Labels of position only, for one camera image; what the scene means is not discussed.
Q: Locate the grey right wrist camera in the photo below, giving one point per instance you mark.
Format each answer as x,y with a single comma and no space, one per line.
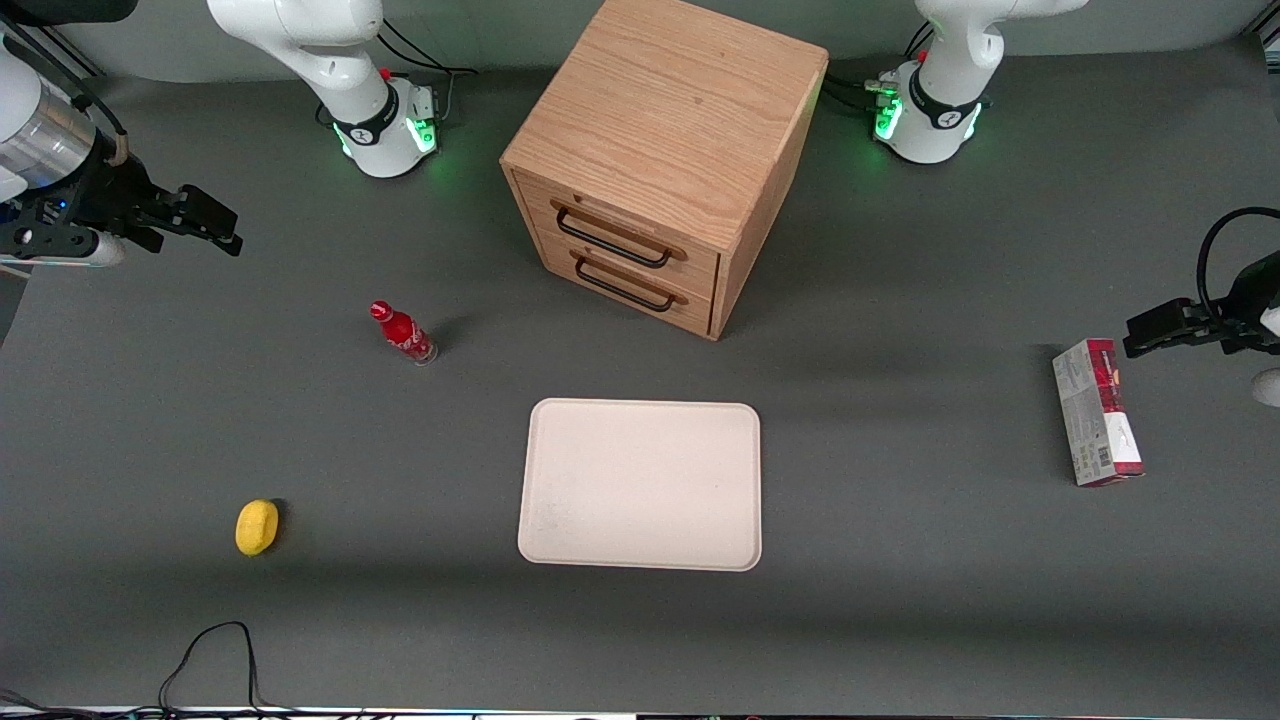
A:
95,250

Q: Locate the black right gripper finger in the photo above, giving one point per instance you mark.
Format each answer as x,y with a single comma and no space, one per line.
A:
232,246
208,212

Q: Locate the grey and red carton box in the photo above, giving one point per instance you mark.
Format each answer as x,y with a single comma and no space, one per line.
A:
1095,420

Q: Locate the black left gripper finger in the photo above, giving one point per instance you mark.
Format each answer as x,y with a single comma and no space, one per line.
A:
1160,322
1165,349

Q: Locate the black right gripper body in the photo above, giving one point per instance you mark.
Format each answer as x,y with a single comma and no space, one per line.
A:
103,190

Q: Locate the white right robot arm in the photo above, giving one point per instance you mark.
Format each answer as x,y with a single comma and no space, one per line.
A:
300,40

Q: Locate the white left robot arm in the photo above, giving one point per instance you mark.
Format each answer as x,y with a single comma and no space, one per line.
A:
925,140

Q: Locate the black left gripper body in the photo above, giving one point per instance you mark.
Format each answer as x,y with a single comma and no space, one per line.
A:
1250,303

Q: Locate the black frame rail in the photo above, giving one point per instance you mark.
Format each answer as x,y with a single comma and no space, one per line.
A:
50,50

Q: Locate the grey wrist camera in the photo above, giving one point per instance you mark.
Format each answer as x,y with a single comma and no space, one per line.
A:
95,250
1270,387

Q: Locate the beige plastic tray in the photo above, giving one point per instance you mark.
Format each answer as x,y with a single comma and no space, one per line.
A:
640,485

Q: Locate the wooden drawer cabinet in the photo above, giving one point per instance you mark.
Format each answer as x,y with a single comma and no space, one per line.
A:
670,90

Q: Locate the red cola bottle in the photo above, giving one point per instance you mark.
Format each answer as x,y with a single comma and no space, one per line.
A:
400,328

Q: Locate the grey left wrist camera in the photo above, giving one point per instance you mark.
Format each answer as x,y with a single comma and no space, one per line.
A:
1270,387

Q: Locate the yellow lemon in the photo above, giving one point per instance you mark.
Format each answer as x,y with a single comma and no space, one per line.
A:
256,527

